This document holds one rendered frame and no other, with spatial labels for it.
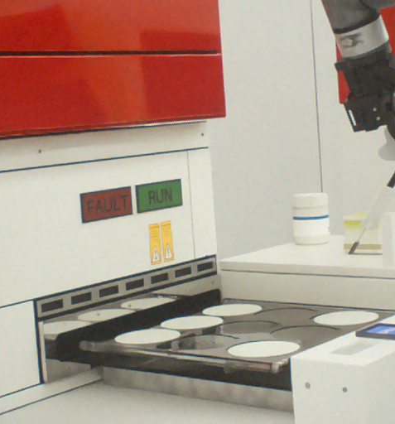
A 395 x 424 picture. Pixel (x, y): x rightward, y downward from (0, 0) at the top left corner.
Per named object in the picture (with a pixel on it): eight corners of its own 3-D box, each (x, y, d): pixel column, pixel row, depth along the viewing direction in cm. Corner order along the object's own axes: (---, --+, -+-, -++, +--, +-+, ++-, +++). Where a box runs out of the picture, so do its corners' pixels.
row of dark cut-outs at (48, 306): (35, 317, 163) (34, 301, 163) (214, 270, 197) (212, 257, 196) (38, 317, 163) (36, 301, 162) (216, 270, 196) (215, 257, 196)
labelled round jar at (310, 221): (287, 244, 211) (284, 196, 210) (306, 239, 217) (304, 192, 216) (318, 245, 207) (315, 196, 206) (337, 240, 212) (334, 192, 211)
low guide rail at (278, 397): (103, 384, 170) (102, 365, 170) (112, 381, 172) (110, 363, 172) (383, 426, 139) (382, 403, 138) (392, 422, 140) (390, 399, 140)
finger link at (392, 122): (407, 144, 168) (388, 94, 166) (417, 142, 167) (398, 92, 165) (396, 157, 165) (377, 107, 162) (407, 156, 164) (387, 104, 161)
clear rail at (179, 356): (76, 349, 165) (76, 341, 165) (83, 348, 166) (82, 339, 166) (276, 374, 141) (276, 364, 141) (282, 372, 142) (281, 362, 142)
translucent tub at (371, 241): (343, 254, 193) (340, 216, 192) (361, 248, 199) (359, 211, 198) (381, 255, 189) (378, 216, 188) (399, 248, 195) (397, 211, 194)
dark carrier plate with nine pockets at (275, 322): (89, 345, 165) (89, 341, 165) (224, 303, 192) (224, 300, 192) (273, 367, 144) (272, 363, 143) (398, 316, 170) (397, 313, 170)
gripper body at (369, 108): (373, 117, 173) (347, 48, 170) (421, 107, 168) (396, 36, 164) (354, 137, 168) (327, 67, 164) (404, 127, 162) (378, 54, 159)
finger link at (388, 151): (392, 176, 172) (373, 124, 169) (426, 171, 169) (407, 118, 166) (386, 185, 170) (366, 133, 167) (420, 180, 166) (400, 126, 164)
